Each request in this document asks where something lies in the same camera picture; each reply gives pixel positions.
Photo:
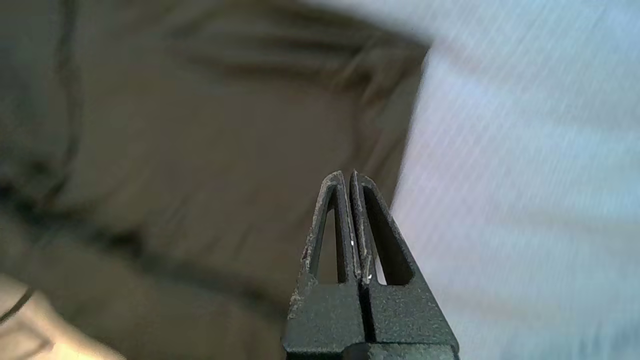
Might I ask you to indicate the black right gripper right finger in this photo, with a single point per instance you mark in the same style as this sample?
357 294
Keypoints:
405 315

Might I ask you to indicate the black printed T-shirt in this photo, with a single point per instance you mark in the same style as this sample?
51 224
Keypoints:
200 150

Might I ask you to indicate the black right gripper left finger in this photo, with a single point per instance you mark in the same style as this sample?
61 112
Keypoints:
325 315

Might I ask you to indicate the blue bed sheet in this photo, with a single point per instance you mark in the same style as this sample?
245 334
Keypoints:
525 175

